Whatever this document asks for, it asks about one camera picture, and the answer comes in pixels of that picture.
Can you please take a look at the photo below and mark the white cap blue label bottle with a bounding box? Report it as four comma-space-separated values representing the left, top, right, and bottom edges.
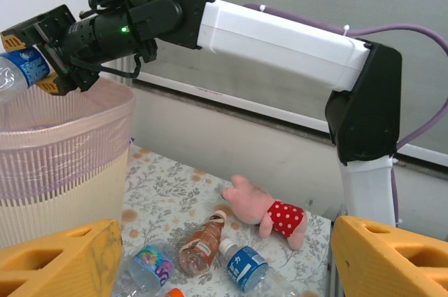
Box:
218, 237, 298, 297

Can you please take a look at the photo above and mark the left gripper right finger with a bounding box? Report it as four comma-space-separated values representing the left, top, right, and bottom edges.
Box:
330, 215, 448, 297

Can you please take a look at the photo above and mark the beige bin pink bag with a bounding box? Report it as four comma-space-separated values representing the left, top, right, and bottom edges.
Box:
0, 76, 137, 251

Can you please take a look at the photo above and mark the clear bottle colourful label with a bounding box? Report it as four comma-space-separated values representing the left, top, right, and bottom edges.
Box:
111, 239, 179, 297

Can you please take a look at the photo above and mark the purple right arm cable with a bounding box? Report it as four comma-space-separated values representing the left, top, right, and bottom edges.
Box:
243, 2, 448, 228

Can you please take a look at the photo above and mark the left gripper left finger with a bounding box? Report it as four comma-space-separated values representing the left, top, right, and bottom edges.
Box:
0, 219, 123, 297

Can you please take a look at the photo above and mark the brown tea bottle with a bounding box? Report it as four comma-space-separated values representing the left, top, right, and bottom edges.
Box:
178, 209, 228, 275

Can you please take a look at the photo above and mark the pink pig plush toy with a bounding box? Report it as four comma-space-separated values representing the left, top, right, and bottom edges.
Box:
222, 174, 309, 251

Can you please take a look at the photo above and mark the floral table mat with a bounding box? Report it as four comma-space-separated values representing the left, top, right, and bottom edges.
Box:
111, 142, 332, 297

